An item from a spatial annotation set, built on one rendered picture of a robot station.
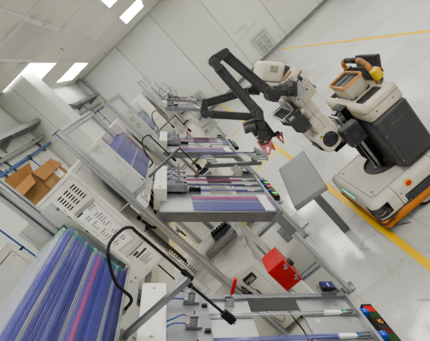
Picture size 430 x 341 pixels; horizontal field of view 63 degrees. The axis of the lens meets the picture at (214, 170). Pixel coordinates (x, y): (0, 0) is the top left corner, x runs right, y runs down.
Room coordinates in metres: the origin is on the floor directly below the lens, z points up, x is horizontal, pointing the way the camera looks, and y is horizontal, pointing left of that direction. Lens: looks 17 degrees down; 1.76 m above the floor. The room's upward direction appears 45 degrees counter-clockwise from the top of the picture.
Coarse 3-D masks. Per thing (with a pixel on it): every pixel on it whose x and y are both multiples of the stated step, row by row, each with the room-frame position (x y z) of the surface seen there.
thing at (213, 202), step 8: (192, 200) 2.02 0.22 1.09; (200, 200) 2.02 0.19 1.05; (208, 200) 2.01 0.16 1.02; (216, 200) 2.01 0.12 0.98; (224, 200) 2.01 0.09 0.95; (232, 200) 2.00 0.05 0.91; (240, 200) 2.00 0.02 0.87; (248, 200) 2.00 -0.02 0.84; (256, 200) 1.99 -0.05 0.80; (264, 200) 1.99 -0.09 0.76; (200, 208) 1.89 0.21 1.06; (208, 208) 1.89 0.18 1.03; (216, 208) 1.89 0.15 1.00; (224, 208) 1.88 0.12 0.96; (232, 208) 1.88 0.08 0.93; (240, 208) 1.87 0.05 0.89; (248, 208) 1.87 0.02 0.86; (256, 208) 1.87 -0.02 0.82; (264, 208) 1.86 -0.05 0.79; (272, 208) 1.86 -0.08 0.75
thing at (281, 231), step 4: (236, 164) 2.71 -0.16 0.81; (232, 168) 2.71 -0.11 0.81; (236, 168) 2.71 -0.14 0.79; (236, 172) 2.71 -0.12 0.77; (240, 172) 2.71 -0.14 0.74; (296, 216) 2.81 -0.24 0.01; (296, 220) 2.77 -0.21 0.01; (300, 220) 2.72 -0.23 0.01; (304, 220) 2.68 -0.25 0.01; (300, 224) 2.67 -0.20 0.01; (304, 224) 2.63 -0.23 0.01; (280, 228) 2.85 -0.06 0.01; (280, 232) 2.80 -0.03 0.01; (284, 232) 2.76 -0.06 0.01; (284, 236) 2.71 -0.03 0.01; (288, 236) 2.67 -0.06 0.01; (288, 240) 2.62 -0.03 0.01
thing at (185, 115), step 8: (144, 80) 8.24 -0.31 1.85; (168, 88) 8.61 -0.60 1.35; (168, 96) 8.58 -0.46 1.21; (176, 96) 8.57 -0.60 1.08; (192, 96) 8.89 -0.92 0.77; (176, 112) 8.23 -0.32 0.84; (184, 112) 8.60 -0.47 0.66; (184, 120) 8.24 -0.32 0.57; (200, 120) 8.20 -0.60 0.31; (168, 128) 8.33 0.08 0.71; (176, 128) 8.30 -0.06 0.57
